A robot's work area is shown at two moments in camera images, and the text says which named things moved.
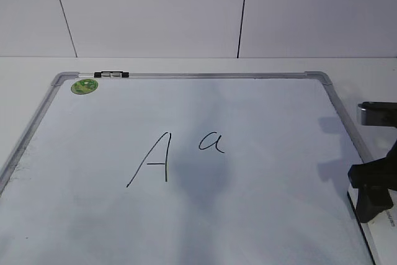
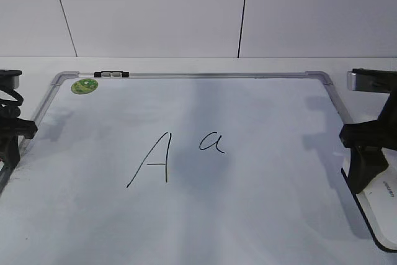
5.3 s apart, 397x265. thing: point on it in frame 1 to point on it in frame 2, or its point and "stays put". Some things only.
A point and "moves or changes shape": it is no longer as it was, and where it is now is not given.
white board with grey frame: [226, 168] stays put
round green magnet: [84, 85] stays put
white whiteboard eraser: [380, 234] moves or changes shape
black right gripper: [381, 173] to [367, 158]
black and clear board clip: [111, 74] stays put
